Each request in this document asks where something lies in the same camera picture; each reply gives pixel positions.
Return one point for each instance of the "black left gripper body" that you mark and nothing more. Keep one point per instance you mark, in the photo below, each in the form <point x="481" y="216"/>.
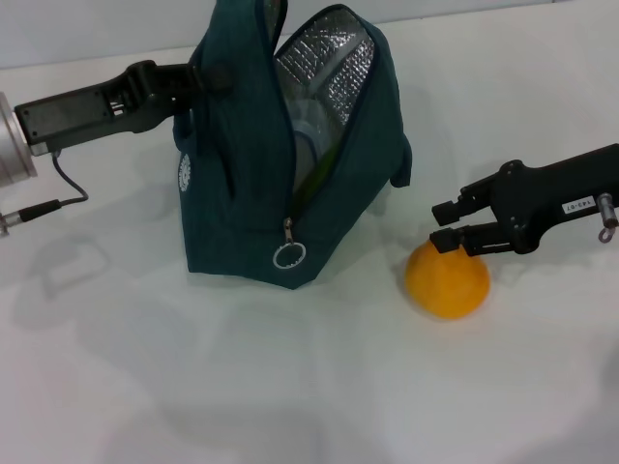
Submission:
<point x="77" y="116"/>

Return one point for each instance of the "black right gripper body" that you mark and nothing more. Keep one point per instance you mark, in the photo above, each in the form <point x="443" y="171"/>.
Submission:
<point x="556" y="193"/>

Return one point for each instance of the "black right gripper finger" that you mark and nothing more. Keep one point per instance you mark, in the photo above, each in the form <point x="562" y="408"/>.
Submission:
<point x="483" y="237"/>
<point x="469" y="200"/>

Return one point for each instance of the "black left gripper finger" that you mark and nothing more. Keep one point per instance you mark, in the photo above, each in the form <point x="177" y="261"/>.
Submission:
<point x="178" y="105"/>
<point x="213" y="79"/>

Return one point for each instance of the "orange pear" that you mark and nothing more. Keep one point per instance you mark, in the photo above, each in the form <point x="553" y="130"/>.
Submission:
<point x="447" y="285"/>

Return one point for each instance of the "dark teal insulated bag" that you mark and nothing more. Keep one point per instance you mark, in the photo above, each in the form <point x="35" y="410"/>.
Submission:
<point x="242" y="193"/>

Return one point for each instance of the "green cucumber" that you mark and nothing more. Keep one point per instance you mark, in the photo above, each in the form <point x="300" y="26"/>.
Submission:
<point x="321" y="171"/>

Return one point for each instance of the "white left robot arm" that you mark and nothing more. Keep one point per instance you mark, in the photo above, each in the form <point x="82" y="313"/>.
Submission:
<point x="12" y="140"/>

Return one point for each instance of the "silver metal pin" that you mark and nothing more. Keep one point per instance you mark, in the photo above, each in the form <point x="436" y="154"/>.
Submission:
<point x="605" y="212"/>

